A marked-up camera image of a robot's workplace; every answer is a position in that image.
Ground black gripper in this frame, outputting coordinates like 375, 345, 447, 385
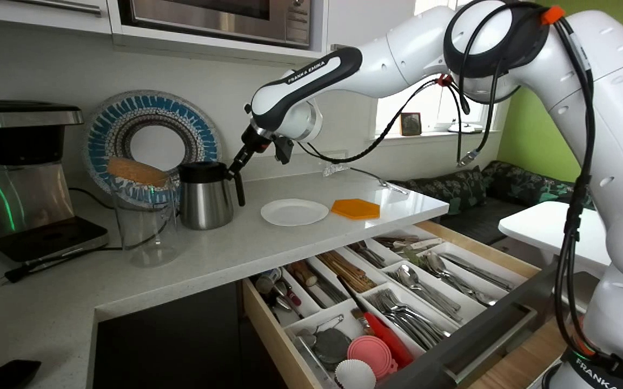
227, 124, 275, 179

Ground steel kettle with black lid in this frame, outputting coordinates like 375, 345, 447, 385
178, 161, 246, 234

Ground white round plate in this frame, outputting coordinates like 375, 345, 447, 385
258, 198, 331, 230

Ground orange sponge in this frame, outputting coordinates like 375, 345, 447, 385
106, 156, 173, 191

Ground blue white decorative plate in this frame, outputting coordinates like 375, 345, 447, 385
82, 90, 223, 213

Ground steel microwave oven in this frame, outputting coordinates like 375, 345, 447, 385
116, 0, 328, 52

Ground white cutlery tray with lighter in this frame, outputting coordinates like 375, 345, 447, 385
249, 247, 461, 389

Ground grey round trivet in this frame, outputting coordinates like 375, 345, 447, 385
309, 327, 352, 372

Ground large steel spoon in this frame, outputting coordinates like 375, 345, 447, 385
398, 264, 466, 319

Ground green patterned cushion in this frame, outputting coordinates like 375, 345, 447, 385
483, 159, 589, 211
396, 166, 492, 216

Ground red stick lighter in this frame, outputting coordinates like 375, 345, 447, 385
335, 278, 416, 370

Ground black steel coffee maker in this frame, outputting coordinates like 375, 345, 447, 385
0, 100, 110, 266

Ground steel table fork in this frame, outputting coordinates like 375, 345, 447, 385
373, 287, 453, 353

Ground pink round lid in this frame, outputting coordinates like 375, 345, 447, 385
345, 334, 401, 383

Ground white round lid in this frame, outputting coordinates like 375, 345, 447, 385
333, 358, 378, 389

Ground steel table knife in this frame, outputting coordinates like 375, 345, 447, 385
445, 253, 517, 292

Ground white cutlery tray with knives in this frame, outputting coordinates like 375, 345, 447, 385
350, 225, 544, 331

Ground wooden drawer with dark front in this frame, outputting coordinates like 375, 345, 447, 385
237, 219, 567, 389

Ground white side table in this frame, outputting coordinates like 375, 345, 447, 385
496, 200, 615, 272

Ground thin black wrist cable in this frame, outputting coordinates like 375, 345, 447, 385
294, 73, 470, 169

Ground wooden handled utensils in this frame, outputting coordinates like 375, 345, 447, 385
318, 250, 377, 294

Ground small picture frame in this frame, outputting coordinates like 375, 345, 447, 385
398, 111, 425, 139

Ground black power cable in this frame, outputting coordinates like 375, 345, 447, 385
5, 184, 178, 286

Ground white wall cabinet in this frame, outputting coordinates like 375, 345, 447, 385
0, 0, 114, 37

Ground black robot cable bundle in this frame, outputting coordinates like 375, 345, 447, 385
441, 0, 599, 359

